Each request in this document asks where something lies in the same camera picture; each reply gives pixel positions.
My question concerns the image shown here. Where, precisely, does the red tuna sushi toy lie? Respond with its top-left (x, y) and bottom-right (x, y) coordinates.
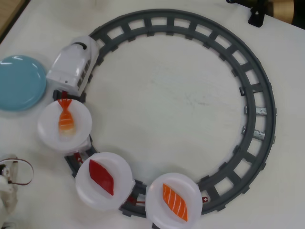
top-left (89, 159), bottom-right (115, 197)

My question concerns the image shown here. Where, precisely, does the blue round dish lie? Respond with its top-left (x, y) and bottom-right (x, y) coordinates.
top-left (0, 54), bottom-right (47, 112)

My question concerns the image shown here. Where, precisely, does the white Shinkansen toy locomotive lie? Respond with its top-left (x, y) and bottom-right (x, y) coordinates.
top-left (45, 35), bottom-right (100, 97)

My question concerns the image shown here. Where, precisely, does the orange salmon sushi toy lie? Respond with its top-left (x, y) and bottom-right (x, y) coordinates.
top-left (162, 183), bottom-right (189, 222)

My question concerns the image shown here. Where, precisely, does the orange shrimp sushi toy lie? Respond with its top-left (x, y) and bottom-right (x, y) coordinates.
top-left (57, 98), bottom-right (77, 141)

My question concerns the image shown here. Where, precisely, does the white plate carrying salmon sushi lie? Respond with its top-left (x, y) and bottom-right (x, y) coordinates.
top-left (145, 171), bottom-right (203, 228)

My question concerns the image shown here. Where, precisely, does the white plate carrying tuna sushi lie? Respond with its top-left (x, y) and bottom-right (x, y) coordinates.
top-left (75, 152), bottom-right (134, 212)

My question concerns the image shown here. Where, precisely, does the grey circular toy rail track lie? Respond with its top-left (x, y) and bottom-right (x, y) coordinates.
top-left (64, 8), bottom-right (277, 219)

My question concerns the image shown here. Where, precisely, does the black table clamp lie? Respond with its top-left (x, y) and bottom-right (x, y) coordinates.
top-left (247, 0), bottom-right (266, 27)

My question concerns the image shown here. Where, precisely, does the white plate carrying shrimp sushi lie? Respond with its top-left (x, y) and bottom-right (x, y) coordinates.
top-left (37, 98), bottom-right (93, 153)

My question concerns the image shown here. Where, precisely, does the dark red cable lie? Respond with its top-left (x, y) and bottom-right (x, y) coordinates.
top-left (0, 157), bottom-right (34, 186)

